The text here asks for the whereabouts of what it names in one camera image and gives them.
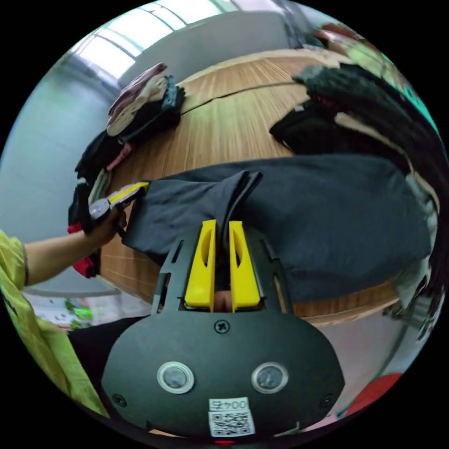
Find person's body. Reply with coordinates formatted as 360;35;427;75
0;228;148;420

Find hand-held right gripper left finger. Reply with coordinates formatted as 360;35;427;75
184;219;217;312

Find person's left forearm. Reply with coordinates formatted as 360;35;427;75
23;231;93;287

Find pile of clothes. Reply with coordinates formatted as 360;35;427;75
269;23;443;343
67;62;186;278

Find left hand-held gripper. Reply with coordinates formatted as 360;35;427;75
88;181;150;222

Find window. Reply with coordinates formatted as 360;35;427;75
72;0;253;76

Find gray long pants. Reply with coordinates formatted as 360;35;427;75
121;154;433;302

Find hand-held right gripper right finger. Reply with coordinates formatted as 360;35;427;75
229;220;262;313

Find person's left hand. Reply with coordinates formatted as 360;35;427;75
83;207;128;250

